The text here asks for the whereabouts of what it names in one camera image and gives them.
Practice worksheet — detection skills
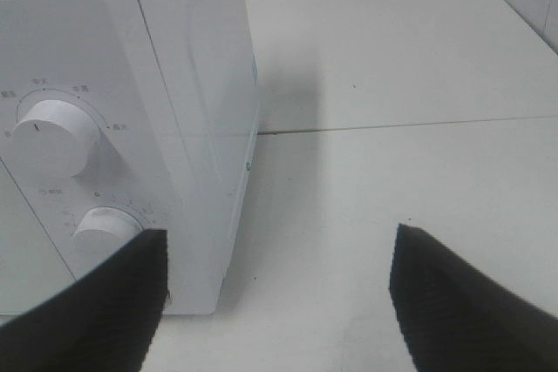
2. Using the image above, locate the white microwave oven body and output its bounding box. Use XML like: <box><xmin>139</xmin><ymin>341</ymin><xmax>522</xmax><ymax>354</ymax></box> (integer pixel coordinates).
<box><xmin>1</xmin><ymin>0</ymin><xmax>260</xmax><ymax>315</ymax></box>

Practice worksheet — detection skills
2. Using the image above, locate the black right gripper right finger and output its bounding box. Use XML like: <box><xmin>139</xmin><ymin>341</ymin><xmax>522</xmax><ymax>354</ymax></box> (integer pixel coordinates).
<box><xmin>389</xmin><ymin>224</ymin><xmax>557</xmax><ymax>371</ymax></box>

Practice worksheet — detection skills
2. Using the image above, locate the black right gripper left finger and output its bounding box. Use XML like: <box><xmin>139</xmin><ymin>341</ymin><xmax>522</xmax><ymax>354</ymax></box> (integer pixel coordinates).
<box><xmin>1</xmin><ymin>229</ymin><xmax>169</xmax><ymax>371</ymax></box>

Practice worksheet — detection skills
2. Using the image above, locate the white timer knob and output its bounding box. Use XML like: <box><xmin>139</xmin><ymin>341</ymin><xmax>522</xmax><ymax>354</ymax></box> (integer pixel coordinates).
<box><xmin>72</xmin><ymin>207</ymin><xmax>142</xmax><ymax>256</ymax></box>

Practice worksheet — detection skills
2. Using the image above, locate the upper white power knob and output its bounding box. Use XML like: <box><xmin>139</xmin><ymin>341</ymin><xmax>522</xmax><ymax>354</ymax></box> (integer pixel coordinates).
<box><xmin>4</xmin><ymin>99</ymin><xmax>101</xmax><ymax>179</ymax></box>

